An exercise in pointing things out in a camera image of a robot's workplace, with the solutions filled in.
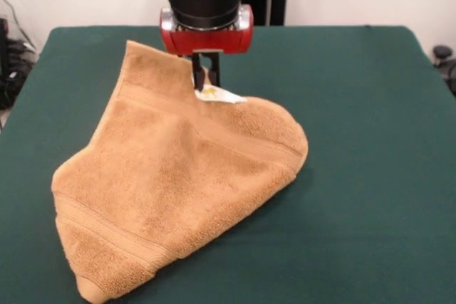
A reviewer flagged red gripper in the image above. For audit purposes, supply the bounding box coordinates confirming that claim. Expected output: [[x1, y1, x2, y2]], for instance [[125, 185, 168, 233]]
[[159, 7, 255, 93]]

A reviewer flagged tan terry towel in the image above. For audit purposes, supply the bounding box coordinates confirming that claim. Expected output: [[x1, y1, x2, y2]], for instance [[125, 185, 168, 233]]
[[51, 39, 309, 304]]

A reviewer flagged dark green table cloth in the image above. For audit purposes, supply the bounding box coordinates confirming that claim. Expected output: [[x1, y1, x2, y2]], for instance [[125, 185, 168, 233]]
[[0, 25, 456, 304]]

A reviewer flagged black upright box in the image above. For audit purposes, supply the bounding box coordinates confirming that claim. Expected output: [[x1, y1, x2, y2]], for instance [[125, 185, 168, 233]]
[[0, 17, 9, 79]]

